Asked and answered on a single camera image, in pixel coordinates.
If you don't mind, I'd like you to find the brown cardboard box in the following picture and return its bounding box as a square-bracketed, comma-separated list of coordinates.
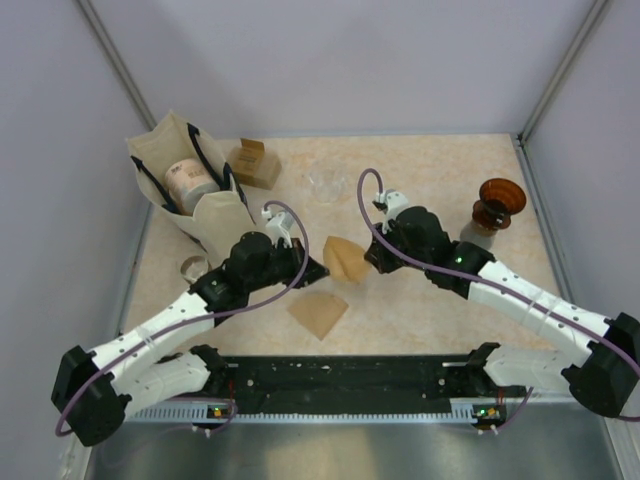
[228, 138, 282, 190]

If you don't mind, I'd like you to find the cream canvas tote bag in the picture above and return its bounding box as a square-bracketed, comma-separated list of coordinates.
[127, 112, 255, 264]

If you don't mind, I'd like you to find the brown paper filter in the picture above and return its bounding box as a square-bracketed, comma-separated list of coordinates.
[287, 292, 349, 341]
[323, 236, 371, 284]

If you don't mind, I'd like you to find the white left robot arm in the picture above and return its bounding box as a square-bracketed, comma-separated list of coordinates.
[51, 232, 329, 447]

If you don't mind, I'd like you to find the amber glass coffee dripper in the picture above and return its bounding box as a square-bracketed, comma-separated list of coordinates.
[472, 178, 527, 231]

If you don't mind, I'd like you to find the left aluminium frame post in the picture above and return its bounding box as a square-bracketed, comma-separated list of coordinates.
[73, 0, 157, 131]

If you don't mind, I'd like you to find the grey slotted cable duct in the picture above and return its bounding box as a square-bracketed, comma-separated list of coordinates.
[139, 399, 507, 426]

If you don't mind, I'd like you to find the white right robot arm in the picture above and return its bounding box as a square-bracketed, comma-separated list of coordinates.
[365, 199, 639, 419]

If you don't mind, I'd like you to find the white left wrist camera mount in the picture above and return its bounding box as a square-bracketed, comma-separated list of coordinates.
[261, 208, 294, 248]

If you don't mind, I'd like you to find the right aluminium frame post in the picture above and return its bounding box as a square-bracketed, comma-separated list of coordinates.
[516, 0, 614, 148]

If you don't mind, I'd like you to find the aluminium frame post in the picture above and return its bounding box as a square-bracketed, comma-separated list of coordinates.
[516, 0, 614, 148]
[73, 0, 157, 131]

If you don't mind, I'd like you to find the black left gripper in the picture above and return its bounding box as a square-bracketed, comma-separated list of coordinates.
[246, 238, 329, 293]

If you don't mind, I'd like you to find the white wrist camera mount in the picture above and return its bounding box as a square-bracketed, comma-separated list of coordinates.
[373, 189, 409, 218]
[261, 208, 294, 248]

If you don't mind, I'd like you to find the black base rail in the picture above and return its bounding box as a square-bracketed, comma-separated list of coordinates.
[203, 355, 498, 416]

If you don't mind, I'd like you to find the clear plastic cup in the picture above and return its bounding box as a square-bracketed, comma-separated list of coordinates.
[309, 167, 346, 204]

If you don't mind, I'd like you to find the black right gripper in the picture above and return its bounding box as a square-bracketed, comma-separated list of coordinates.
[364, 219, 430, 275]

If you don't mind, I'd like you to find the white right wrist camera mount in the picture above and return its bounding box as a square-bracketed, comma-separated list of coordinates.
[373, 189, 409, 218]

